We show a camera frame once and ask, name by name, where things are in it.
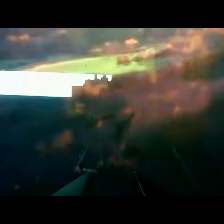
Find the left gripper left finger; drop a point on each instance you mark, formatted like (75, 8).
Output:
(76, 187)

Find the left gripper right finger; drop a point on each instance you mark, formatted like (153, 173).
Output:
(126, 186)

